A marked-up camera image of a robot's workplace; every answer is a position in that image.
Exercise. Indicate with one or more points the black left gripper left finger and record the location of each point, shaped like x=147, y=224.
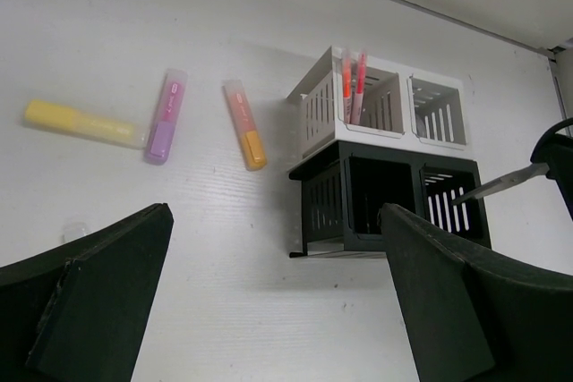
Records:
x=79, y=312

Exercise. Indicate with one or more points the purple highlighter marker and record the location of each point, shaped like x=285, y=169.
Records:
x=162, y=130

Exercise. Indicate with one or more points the orange highlighter marker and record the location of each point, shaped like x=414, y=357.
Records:
x=245, y=126

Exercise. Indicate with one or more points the red pen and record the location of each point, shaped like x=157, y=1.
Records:
x=357, y=105
x=347, y=79

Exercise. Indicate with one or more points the green highlighter marker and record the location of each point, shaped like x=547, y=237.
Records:
x=74, y=230

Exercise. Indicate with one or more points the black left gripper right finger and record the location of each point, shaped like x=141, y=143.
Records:
x=473, y=314

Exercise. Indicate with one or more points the white slotted organizer box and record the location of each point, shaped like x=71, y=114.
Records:
x=393, y=95

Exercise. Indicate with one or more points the black slotted organizer box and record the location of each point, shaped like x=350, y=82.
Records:
x=345, y=185

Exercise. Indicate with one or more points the yellow highlighter marker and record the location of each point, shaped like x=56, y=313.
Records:
x=76, y=122

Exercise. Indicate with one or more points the black handled scissors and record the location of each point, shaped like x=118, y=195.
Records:
x=551, y=158

